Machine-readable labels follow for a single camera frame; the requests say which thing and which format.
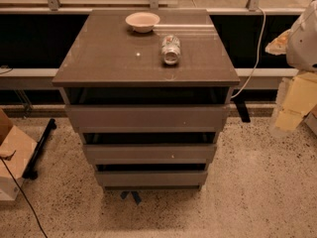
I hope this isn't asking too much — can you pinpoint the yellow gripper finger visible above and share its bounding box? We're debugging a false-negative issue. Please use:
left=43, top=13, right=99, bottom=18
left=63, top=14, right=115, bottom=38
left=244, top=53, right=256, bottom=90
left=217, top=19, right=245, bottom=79
left=264, top=30, right=290, bottom=56

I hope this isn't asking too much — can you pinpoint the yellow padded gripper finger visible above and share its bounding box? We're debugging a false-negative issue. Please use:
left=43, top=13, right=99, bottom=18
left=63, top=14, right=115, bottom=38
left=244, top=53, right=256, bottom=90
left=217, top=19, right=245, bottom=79
left=269, top=72, right=317, bottom=137

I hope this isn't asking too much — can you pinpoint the grey top drawer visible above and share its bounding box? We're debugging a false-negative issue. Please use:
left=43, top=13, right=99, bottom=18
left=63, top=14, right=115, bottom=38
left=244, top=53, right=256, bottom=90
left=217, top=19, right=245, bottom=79
left=65, top=105, right=229, bottom=133

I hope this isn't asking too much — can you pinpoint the grey drawer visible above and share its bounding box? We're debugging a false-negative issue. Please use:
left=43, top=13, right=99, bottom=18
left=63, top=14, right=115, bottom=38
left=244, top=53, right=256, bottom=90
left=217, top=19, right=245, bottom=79
left=83, top=144, right=216, bottom=165
left=65, top=105, right=229, bottom=133
left=95, top=172, right=207, bottom=187

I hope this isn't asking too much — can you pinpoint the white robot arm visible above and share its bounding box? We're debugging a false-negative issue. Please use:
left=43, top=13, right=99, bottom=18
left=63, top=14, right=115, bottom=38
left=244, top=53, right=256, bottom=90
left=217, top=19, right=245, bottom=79
left=264, top=0, right=317, bottom=137

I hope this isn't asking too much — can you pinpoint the grey drawer cabinet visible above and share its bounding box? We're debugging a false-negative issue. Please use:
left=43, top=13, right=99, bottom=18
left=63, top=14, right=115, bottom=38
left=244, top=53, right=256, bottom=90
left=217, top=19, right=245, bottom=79
left=53, top=10, right=239, bottom=190

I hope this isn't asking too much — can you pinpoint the grey middle drawer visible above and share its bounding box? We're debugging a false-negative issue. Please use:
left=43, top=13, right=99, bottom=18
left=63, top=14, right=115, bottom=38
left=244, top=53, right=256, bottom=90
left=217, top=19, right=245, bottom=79
left=83, top=144, right=216, bottom=165

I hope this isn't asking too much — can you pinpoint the grey bottom drawer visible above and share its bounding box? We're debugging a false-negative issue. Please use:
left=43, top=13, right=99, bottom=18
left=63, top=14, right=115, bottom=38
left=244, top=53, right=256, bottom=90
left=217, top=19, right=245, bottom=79
left=95, top=172, right=207, bottom=187

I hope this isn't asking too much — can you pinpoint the crushed soda can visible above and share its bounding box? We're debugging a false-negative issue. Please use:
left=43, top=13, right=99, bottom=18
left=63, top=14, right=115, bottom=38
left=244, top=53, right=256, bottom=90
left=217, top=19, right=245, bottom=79
left=161, top=35, right=180, bottom=65

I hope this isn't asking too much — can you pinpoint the white bowl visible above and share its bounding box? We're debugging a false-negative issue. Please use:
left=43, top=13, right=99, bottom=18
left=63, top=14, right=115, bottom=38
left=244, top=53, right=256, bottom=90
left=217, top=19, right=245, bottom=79
left=126, top=12, right=160, bottom=33

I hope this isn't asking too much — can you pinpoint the blue tape cross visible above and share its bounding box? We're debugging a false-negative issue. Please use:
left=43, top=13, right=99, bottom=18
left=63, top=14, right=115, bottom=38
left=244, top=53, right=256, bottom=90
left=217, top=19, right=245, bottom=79
left=120, top=191, right=142, bottom=205

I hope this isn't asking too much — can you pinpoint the black stand leg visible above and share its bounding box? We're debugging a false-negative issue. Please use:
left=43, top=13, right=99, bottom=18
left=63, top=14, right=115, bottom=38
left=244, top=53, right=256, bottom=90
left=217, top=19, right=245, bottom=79
left=23, top=118, right=56, bottom=179

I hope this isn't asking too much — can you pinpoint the cardboard box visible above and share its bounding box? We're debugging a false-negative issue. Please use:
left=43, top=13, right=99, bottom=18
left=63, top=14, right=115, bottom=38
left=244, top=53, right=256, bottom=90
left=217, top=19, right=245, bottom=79
left=0, top=109, right=37, bottom=201

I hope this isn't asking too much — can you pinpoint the white cable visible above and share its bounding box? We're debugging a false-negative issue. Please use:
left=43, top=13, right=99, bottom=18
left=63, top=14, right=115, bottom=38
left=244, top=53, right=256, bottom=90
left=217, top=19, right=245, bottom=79
left=230, top=7, right=267, bottom=100

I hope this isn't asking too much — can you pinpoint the black cable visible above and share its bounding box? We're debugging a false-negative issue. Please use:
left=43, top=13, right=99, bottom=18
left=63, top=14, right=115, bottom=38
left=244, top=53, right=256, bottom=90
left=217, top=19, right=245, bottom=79
left=0, top=157, right=50, bottom=238

